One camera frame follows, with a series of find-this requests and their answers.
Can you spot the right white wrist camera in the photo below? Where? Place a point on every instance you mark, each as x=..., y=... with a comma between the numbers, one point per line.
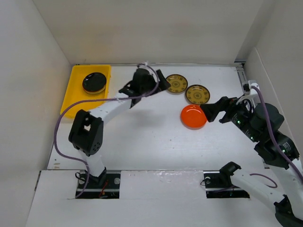
x=248, y=92

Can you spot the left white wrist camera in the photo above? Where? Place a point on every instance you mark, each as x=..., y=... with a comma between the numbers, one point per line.
x=144, y=65

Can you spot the yellow patterned plate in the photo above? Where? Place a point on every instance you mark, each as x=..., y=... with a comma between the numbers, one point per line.
x=197, y=94
x=178, y=83

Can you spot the yellow patterned plate left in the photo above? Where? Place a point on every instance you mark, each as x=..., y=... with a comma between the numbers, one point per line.
x=178, y=83

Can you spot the aluminium rail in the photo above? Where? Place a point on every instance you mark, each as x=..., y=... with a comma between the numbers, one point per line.
x=241, y=72

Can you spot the cream floral plate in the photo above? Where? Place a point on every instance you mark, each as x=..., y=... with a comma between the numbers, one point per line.
x=94, y=94

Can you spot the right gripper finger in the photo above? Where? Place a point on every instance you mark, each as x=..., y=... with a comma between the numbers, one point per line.
x=227, y=117
x=212, y=110

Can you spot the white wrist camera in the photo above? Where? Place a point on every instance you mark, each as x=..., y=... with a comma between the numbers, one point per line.
x=144, y=65
x=248, y=92

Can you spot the black plate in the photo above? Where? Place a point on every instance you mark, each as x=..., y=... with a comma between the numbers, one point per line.
x=94, y=81

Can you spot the yellow patterned plate right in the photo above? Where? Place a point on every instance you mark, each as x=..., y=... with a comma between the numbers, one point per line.
x=197, y=94

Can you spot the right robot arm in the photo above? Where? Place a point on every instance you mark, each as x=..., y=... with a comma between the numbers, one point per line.
x=282, y=157

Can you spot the yellow plastic bin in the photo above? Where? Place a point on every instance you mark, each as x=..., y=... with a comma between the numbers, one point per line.
x=75, y=92

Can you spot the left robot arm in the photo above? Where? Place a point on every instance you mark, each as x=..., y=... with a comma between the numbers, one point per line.
x=86, y=133

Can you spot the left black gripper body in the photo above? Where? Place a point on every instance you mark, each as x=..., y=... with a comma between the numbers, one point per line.
x=149, y=84

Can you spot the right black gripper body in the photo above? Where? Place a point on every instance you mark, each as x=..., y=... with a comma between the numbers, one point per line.
x=240, y=115

